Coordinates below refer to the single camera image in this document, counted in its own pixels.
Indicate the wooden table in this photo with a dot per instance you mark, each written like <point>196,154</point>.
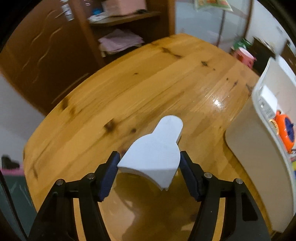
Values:
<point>178,75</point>

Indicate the pink box on shelf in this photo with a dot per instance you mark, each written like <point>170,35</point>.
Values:
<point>123,7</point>

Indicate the white bottle-shaped foam block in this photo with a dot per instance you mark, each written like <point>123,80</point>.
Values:
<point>156,156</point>

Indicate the colourful rubik cube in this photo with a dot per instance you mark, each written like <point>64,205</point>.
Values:
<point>294,167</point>

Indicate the wooden shelf unit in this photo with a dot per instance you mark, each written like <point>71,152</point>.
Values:
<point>157,23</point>

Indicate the orange blue tape measure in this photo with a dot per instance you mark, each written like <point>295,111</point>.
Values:
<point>284,129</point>

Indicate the pink plastic stool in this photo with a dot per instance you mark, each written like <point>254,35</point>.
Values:
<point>245,57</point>

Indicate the folded pink cloth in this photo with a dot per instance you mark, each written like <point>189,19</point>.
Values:
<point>118,41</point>

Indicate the brown wooden door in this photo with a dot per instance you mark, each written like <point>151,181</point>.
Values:
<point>47,49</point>

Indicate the colourful wall poster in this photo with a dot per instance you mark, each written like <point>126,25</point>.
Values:
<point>220,4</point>

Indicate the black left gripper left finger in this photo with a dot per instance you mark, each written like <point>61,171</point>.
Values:
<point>56,220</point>

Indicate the dark cabinet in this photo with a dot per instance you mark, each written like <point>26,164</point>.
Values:
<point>262,52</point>

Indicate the green bag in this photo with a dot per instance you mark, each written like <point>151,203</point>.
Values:
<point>243,43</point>

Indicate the green chalkboard pink frame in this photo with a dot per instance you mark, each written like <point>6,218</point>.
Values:
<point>16,203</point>

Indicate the white small box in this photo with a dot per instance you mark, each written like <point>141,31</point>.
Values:
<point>268,100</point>

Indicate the sliding glass wardrobe door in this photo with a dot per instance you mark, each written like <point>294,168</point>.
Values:
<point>213,25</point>

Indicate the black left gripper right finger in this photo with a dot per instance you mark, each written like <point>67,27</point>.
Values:
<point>242,218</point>

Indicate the white plastic storage bin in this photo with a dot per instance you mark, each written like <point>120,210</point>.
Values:
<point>253,140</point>

